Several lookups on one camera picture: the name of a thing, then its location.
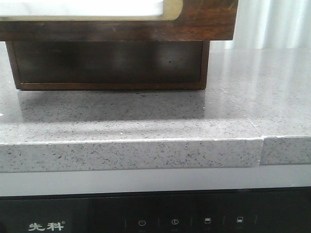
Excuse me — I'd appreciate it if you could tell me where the dark wooden drawer cabinet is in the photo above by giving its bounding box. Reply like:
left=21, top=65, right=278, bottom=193
left=5, top=41, right=210, bottom=90

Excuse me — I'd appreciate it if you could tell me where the black appliance control panel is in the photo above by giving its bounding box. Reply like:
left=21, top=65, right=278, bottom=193
left=0, top=187, right=311, bottom=233

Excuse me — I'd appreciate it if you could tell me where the white drawer handle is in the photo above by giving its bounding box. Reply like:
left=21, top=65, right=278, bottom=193
left=0, top=0, right=164, bottom=17

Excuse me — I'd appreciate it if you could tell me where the dark wooden drawer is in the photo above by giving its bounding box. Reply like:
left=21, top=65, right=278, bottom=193
left=13, top=41, right=203, bottom=83
left=0, top=0, right=239, bottom=42

